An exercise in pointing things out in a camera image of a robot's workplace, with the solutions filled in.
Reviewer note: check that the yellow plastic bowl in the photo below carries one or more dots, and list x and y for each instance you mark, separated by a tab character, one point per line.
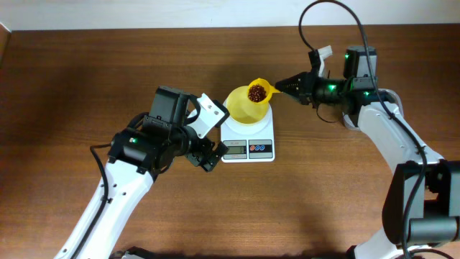
242	109

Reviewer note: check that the red beans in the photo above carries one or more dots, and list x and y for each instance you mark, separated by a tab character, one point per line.
257	93

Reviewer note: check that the white digital kitchen scale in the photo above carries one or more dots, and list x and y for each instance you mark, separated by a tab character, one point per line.
249	143

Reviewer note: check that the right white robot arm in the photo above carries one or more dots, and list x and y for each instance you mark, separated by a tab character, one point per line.
421	209

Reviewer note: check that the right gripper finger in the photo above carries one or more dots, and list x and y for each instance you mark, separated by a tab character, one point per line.
295	95
291	83

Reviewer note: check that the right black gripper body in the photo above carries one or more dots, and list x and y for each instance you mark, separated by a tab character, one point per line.
327	90

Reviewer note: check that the clear plastic food container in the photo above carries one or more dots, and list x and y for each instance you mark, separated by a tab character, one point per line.
355	100

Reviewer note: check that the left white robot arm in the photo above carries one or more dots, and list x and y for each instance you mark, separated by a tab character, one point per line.
124	182

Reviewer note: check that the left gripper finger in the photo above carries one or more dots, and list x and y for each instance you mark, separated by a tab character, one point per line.
209	161
220	150

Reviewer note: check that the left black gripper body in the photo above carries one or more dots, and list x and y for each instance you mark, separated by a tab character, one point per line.
185	141

